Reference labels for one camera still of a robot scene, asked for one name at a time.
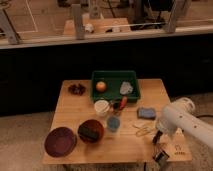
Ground white cup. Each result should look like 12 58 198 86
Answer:
94 100 110 117

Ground black cable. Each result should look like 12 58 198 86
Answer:
196 114 213 119

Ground blue grey sponge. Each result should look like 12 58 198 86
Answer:
137 108 156 120

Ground blue cup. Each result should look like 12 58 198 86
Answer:
107 116 120 132

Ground wooden spoon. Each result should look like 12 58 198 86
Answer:
132 122 148 129

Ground wooden table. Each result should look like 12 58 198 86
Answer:
42 78 193 166

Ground red handled tool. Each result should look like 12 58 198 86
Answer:
113 96 128 111

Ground red bowl with dark sponge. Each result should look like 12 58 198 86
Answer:
77 119 104 144

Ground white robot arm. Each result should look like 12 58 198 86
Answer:
156 97 213 149

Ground crumpled clear plastic wrap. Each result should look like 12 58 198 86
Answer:
120 82 133 95

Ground green plastic tray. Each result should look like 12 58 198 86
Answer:
90 70 141 103

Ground orange apple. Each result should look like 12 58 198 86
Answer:
96 81 107 92

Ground dark grape bunch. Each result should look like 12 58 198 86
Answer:
68 84 86 95

